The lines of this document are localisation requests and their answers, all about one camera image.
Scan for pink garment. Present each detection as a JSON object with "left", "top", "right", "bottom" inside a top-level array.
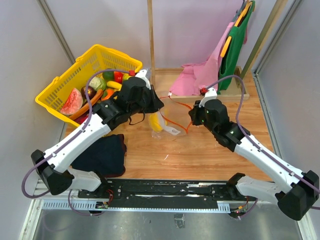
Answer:
[{"left": 169, "top": 21, "right": 234, "bottom": 96}]

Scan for wooden clothes rack base tray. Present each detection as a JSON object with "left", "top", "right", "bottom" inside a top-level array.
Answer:
[{"left": 153, "top": 67, "right": 242, "bottom": 103}]

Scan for orange bell pepper toy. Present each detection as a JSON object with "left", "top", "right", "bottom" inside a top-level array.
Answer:
[{"left": 100, "top": 88, "right": 115, "bottom": 101}]

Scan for green cabbage toy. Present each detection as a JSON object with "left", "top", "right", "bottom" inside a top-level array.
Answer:
[{"left": 89, "top": 76, "right": 107, "bottom": 91}]

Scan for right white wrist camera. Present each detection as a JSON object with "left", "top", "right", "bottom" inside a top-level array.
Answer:
[{"left": 199, "top": 87, "right": 218, "bottom": 108}]

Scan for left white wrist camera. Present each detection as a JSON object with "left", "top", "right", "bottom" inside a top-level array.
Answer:
[{"left": 128, "top": 68, "right": 151, "bottom": 90}]

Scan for left wooden rack post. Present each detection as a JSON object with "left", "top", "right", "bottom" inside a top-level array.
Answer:
[{"left": 147, "top": 0, "right": 156, "bottom": 87}]

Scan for yellow plastic shopping basket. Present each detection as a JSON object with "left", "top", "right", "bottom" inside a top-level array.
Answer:
[{"left": 35, "top": 44, "right": 143, "bottom": 128}]

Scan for green garment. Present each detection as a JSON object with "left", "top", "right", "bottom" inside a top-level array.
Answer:
[{"left": 218, "top": 0, "right": 256, "bottom": 80}]

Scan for yellow banana bunch toy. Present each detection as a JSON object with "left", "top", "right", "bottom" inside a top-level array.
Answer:
[{"left": 148, "top": 113, "right": 163, "bottom": 133}]

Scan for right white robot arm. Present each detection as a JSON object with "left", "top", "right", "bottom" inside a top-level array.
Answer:
[{"left": 188, "top": 99, "right": 320, "bottom": 221}]

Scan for red bell pepper toy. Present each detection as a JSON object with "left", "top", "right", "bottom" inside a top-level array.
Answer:
[{"left": 113, "top": 71, "right": 124, "bottom": 84}]

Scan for purple mangosteen toy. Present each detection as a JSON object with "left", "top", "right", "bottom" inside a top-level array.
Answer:
[{"left": 80, "top": 86, "right": 96, "bottom": 100}]

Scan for orange carrot toy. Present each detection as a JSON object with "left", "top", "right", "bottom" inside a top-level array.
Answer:
[{"left": 69, "top": 89, "right": 104, "bottom": 120}]

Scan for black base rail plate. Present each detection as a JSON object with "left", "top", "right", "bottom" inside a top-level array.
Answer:
[{"left": 77, "top": 177, "right": 253, "bottom": 210}]

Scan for clear zip top bag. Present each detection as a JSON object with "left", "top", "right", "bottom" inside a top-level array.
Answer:
[{"left": 149, "top": 92, "right": 192, "bottom": 139}]

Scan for wooden rack post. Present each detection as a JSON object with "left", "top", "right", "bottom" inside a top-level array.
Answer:
[
  {"left": 238, "top": 0, "right": 288, "bottom": 78},
  {"left": 147, "top": 0, "right": 156, "bottom": 87}
]

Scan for green lime toy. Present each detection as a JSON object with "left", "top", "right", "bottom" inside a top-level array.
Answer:
[{"left": 102, "top": 71, "right": 115, "bottom": 82}]

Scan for watermelon slice toy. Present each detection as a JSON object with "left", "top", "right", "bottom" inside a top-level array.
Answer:
[{"left": 60, "top": 88, "right": 83, "bottom": 116}]

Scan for right wooden rack post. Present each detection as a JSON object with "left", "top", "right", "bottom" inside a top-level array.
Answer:
[{"left": 238, "top": 0, "right": 288, "bottom": 78}]

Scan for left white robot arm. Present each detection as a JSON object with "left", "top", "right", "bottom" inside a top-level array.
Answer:
[{"left": 31, "top": 69, "right": 164, "bottom": 198}]

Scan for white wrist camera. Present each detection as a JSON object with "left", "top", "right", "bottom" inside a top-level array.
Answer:
[
  {"left": 199, "top": 87, "right": 218, "bottom": 108},
  {"left": 128, "top": 68, "right": 151, "bottom": 90}
]

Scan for orange clothes hanger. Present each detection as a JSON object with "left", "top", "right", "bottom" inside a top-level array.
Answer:
[{"left": 220, "top": 1, "right": 253, "bottom": 58}]

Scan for dark navy folded cloth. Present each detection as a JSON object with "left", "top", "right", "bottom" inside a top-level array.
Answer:
[{"left": 71, "top": 134, "right": 127, "bottom": 178}]

